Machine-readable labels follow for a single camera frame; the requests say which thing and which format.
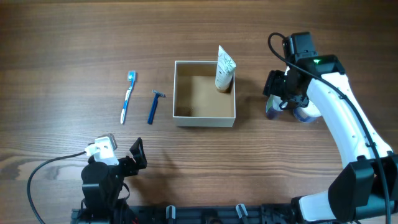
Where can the blue disposable razor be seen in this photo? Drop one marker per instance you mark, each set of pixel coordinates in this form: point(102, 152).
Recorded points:
point(157, 94)

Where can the beige open cardboard box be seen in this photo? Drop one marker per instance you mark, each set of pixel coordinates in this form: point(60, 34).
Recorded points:
point(196, 101)

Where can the white cream tube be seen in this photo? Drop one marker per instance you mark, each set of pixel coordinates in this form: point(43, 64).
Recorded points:
point(224, 70)

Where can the clear bottle dark liquid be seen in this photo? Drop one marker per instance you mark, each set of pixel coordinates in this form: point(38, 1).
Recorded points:
point(273, 109)

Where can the white lidded blue jar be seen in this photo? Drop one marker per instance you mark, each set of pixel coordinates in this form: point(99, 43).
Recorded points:
point(307, 114)

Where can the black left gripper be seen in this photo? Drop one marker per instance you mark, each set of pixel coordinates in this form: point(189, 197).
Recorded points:
point(132, 168)

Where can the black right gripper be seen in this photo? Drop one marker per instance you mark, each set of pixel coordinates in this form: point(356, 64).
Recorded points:
point(271, 86)

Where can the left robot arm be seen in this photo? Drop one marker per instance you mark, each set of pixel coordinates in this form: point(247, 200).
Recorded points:
point(103, 180)

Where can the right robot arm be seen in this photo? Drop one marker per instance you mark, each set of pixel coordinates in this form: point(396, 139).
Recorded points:
point(314, 86)

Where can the blue white toothbrush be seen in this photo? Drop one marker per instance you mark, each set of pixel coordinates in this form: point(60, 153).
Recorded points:
point(131, 77)

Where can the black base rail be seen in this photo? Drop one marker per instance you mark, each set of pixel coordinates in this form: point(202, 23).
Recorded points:
point(240, 213)

